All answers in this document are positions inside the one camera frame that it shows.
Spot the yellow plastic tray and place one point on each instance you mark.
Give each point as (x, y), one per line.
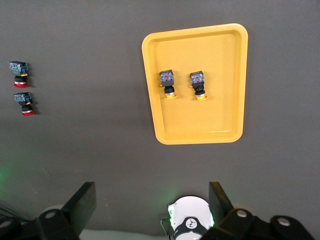
(200, 120)

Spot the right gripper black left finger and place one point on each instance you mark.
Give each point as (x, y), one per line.
(82, 200)

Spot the dark gray table mat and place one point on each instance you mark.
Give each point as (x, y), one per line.
(75, 150)

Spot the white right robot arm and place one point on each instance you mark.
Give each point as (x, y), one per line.
(190, 210)

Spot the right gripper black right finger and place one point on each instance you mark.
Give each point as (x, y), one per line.
(220, 205)

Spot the yellow push button switch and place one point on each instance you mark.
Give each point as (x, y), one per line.
(197, 79)
(167, 78)

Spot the red push button switch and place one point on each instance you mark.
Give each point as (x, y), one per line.
(23, 98)
(18, 68)

